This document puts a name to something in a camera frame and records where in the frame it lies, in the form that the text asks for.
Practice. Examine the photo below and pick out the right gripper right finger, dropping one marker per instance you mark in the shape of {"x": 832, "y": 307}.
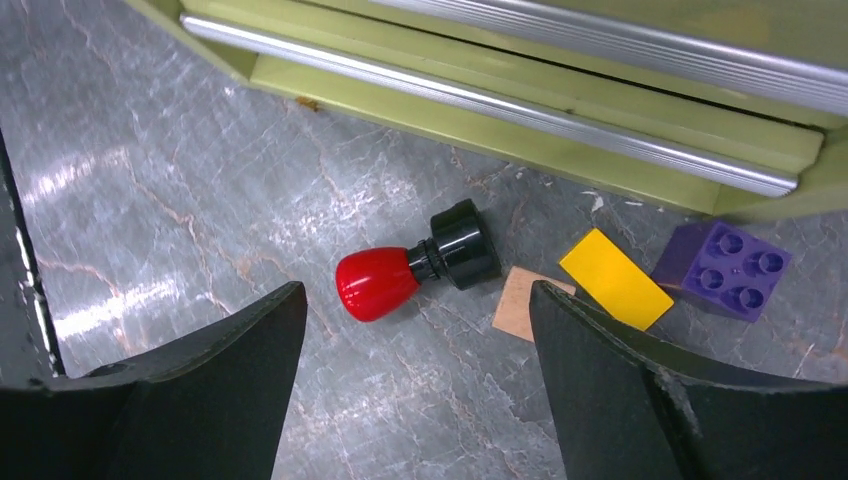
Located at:
{"x": 627, "y": 405}

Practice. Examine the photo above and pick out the purple cube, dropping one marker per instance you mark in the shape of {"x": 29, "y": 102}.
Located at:
{"x": 721, "y": 269}

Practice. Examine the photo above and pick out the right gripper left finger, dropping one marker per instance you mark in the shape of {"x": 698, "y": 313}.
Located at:
{"x": 209, "y": 405}

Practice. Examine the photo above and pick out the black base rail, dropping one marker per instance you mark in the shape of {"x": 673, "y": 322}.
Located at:
{"x": 29, "y": 343}

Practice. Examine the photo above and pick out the wooden cube block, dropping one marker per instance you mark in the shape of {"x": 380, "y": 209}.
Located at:
{"x": 512, "y": 314}

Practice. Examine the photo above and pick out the green drawer cabinet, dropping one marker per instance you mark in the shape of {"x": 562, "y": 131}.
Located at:
{"x": 736, "y": 109}

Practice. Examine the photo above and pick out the yellow eraser block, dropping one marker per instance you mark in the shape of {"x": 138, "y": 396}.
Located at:
{"x": 615, "y": 282}

